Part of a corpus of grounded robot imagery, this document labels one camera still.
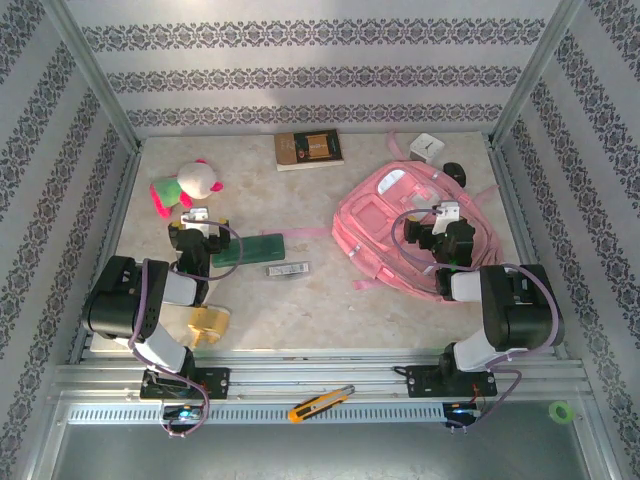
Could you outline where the green pencil case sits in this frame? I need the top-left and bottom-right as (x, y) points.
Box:
(210, 233), (287, 269)

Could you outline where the pink backpack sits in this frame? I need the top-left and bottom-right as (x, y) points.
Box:
(259, 130), (504, 303)

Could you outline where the small grey rectangular box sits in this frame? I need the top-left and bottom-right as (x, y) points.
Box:
(264, 260), (312, 281)

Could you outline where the brown cover paperback book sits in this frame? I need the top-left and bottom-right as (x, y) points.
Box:
(273, 128), (346, 173)

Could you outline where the black computer mouse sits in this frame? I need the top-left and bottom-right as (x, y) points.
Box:
(442, 161), (470, 189)

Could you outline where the white green pink plush toy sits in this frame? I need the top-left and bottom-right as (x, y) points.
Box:
(149, 158), (225, 220)

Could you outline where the white square alarm clock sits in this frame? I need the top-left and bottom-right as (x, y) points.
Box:
(408, 132), (446, 165)

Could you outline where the small electronics board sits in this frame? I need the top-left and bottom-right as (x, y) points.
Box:
(444, 402), (484, 426)
(162, 405), (204, 422)

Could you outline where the yellow utility knife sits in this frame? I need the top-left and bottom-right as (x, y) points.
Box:
(287, 383), (357, 425)

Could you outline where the green tape roll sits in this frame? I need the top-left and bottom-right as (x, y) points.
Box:
(548, 401), (575, 425)

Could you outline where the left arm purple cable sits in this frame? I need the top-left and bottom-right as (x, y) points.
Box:
(128, 212), (245, 440)

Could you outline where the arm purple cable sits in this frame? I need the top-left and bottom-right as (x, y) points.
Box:
(391, 205), (560, 435)
(128, 212), (245, 440)

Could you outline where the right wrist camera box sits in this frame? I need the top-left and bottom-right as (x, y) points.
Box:
(430, 199), (460, 236)

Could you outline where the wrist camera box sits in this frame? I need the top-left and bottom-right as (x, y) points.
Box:
(179, 205), (211, 236)
(430, 199), (460, 236)

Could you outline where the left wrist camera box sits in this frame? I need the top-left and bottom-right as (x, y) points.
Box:
(179, 205), (211, 236)

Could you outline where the aluminium side rail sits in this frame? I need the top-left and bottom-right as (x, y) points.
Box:
(487, 139), (571, 361)
(67, 142), (144, 365)

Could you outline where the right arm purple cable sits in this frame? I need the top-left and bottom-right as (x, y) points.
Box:
(391, 205), (560, 435)

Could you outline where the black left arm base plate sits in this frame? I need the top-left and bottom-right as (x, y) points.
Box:
(139, 367), (232, 401)

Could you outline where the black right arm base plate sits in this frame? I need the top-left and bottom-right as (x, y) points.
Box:
(404, 364), (499, 399)

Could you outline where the aluminium mounting rail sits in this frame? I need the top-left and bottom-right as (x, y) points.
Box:
(49, 349), (591, 404)

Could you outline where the slotted grey cable duct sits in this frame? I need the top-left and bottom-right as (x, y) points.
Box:
(67, 402), (446, 426)

